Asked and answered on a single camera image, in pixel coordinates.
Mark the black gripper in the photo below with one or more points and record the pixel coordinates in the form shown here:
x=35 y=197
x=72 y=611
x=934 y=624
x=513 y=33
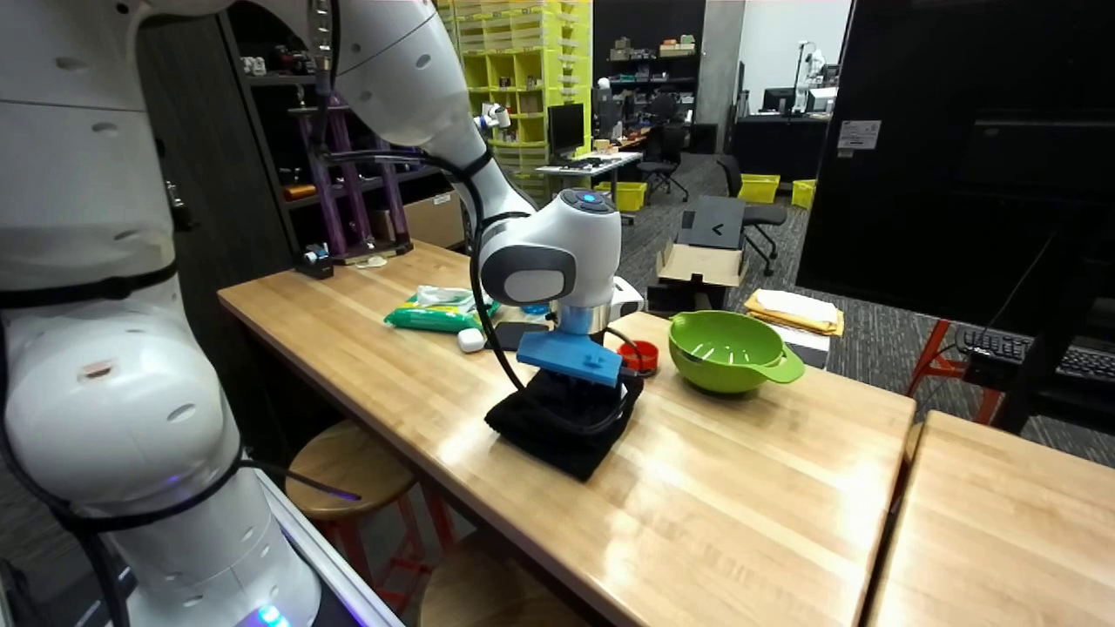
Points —
x=585 y=403

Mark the black ribbed towel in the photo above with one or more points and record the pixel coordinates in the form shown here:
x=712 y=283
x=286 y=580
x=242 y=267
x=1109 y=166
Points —
x=563 y=438

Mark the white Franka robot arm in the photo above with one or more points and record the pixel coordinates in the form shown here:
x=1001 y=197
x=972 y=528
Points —
x=107 y=384

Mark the small red cup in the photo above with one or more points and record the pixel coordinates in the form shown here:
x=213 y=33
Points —
x=640 y=358

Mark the small white case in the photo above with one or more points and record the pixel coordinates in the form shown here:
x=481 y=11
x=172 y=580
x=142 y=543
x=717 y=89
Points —
x=472 y=344

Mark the green plastic bowl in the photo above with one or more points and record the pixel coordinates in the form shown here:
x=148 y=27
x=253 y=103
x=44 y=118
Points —
x=725 y=351

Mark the green wipes package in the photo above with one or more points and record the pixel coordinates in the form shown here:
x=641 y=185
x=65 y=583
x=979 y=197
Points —
x=438 y=314

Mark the open cardboard box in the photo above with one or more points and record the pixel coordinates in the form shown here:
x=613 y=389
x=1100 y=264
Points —
x=697 y=267

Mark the yellow storage bin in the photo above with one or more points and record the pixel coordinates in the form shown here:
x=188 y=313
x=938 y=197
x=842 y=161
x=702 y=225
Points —
x=632 y=197
x=762 y=190
x=803 y=194

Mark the dark gray plastic case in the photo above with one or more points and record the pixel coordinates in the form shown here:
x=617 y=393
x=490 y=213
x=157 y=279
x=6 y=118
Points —
x=712 y=220

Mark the white flat box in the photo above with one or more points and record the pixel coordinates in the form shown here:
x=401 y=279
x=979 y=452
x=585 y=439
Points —
x=803 y=339

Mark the yellow envelope stack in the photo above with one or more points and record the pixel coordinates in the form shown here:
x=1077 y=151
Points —
x=797 y=313

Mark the white work table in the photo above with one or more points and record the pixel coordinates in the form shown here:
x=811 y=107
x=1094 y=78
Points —
x=585 y=169

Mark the round wooden stool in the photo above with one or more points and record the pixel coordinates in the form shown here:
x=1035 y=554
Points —
x=350 y=465

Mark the black office chair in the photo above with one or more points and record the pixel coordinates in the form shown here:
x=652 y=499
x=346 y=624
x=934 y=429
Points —
x=765 y=229
x=664 y=151

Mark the black round object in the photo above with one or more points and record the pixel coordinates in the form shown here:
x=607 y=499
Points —
x=316 y=258

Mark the black desk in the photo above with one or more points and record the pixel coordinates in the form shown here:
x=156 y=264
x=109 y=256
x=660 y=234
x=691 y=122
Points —
x=778 y=144

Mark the purple metal rack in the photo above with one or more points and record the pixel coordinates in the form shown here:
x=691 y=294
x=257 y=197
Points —
x=350 y=185

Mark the dark shelving unit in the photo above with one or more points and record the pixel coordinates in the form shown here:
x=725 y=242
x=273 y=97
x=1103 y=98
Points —
x=650 y=70

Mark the yellow cubby shelf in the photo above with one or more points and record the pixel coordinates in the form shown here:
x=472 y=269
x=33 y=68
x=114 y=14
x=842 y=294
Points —
x=524 y=70

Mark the dark storage shelf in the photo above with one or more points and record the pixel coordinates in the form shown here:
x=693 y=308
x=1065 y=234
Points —
x=263 y=126

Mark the large black monitor screen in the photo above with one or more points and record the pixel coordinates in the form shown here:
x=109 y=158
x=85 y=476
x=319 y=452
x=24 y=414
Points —
x=951 y=151

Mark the black monitor stand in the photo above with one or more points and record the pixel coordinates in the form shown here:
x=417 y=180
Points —
x=1058 y=351

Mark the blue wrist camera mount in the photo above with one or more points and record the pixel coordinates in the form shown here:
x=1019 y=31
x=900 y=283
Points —
x=569 y=353

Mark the orange metal frame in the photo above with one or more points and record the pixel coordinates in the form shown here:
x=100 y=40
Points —
x=934 y=362

